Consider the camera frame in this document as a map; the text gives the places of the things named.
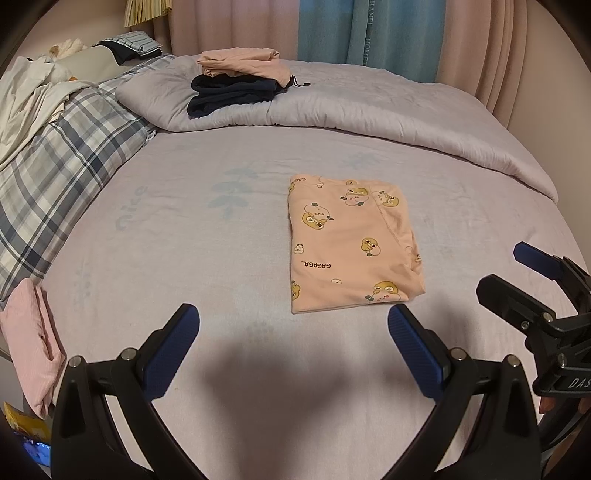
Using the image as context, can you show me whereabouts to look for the folded pink cloth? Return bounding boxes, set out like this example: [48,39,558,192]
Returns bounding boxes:
[0,279,68,421]

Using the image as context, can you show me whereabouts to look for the person's right hand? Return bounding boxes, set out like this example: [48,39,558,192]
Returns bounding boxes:
[538,394,583,415]

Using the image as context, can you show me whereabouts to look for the plaid blanket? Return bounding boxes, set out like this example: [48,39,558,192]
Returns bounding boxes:
[0,78,158,305]

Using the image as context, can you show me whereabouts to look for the cream plush toy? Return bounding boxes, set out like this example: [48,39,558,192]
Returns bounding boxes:
[48,39,88,58]

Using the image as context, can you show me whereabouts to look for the yellow pleated cloth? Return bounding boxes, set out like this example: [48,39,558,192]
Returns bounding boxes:
[124,0,172,28]

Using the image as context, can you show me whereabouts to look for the lilac bed sheet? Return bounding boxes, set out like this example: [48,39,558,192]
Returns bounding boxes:
[41,124,591,480]

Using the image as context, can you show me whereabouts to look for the dark cloth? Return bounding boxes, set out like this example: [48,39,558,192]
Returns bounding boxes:
[99,41,139,65]

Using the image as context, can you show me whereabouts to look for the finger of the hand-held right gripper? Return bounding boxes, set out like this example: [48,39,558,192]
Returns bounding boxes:
[513,241,591,315]
[475,274,561,342]

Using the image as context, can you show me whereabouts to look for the pink curtain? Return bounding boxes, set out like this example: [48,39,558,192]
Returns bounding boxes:
[434,0,578,134]
[159,0,303,61]

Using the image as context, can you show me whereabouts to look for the folded plain peach garment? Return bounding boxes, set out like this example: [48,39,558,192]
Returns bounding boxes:
[196,47,293,86]

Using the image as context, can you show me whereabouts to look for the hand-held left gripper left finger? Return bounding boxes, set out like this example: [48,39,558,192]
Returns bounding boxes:
[51,303,201,480]

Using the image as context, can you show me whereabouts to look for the folded navy garment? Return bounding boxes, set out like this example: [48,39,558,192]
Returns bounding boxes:
[187,74,280,119]

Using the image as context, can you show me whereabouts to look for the white crumpled cloth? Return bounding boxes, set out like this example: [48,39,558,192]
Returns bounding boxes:
[0,58,93,171]

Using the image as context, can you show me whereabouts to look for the grey quilt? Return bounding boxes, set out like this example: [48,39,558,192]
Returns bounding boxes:
[115,54,559,204]

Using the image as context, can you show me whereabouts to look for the beige pillow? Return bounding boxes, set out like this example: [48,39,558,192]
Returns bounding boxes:
[60,46,130,84]

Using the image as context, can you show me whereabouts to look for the striped pillow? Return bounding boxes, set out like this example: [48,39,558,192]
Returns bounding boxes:
[111,31,163,58]

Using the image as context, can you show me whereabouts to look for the yellow packet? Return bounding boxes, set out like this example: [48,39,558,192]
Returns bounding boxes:
[4,401,51,439]

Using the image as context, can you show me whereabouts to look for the peach cartoon-print shirt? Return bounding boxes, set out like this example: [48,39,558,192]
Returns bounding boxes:
[287,174,426,315]

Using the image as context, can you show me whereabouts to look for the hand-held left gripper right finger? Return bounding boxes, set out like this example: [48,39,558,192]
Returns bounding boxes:
[388,303,542,480]

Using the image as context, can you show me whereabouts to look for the blue curtain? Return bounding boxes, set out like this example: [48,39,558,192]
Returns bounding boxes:
[298,0,446,84]

